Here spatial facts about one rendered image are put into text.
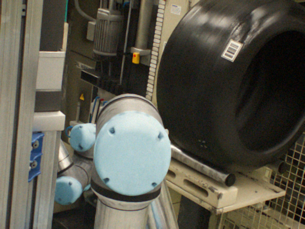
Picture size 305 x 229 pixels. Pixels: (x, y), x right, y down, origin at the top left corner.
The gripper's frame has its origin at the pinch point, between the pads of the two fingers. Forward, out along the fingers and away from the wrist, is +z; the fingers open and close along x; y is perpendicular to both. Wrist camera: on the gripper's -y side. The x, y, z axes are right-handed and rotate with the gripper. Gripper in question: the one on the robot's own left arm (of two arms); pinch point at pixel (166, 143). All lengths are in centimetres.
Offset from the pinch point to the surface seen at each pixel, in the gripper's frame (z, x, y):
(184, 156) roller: 19.7, 8.8, -7.9
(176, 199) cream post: 40, 25, -33
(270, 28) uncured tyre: 18.9, -12.4, 41.6
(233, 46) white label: 6.6, -10.7, 34.3
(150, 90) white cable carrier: 26.4, 39.8, 7.2
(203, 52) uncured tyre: 3.2, -2.5, 30.1
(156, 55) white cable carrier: 25, 40, 21
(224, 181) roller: 19.6, -10.7, -9.1
